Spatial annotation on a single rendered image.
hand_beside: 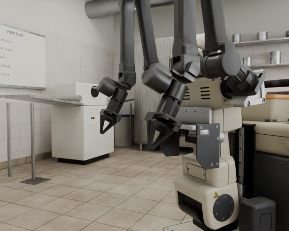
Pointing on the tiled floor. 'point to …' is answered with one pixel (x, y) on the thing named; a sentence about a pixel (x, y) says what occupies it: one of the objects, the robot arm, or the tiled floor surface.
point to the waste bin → (123, 130)
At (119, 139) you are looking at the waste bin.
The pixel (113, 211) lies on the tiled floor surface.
